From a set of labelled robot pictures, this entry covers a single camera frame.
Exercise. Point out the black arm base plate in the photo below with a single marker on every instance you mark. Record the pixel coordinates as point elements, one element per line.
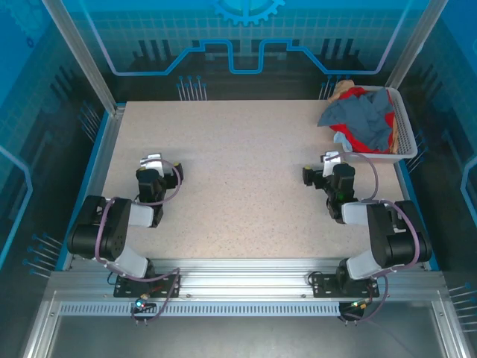
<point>126,289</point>
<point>328,287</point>

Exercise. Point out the red t-shirt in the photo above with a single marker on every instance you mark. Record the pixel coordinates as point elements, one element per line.
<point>359,143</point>

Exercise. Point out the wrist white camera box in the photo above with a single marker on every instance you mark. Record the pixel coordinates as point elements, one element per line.
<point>152,163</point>
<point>331,164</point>

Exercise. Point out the blue-grey t-shirt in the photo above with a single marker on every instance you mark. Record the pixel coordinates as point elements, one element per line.
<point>357,115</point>

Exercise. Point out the light blue t-shirt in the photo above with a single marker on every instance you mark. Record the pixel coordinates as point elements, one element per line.
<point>341,139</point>

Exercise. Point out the aluminium side rail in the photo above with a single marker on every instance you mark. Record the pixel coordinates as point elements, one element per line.
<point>95,186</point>

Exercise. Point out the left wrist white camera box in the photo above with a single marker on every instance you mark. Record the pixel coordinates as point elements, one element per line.
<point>152,163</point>

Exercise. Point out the tan t-shirt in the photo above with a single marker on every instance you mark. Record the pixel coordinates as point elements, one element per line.
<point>343,86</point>

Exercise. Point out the aluminium frame post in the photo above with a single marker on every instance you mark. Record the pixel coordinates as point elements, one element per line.
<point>83,56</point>
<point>413,48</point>

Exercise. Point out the aluminium mounting rail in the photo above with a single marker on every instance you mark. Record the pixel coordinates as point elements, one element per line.
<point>242,277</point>

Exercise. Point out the white plastic basket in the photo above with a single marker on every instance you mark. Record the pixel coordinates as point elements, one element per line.
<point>404,123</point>

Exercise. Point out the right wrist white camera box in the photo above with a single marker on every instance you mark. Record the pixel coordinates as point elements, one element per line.
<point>331,164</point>

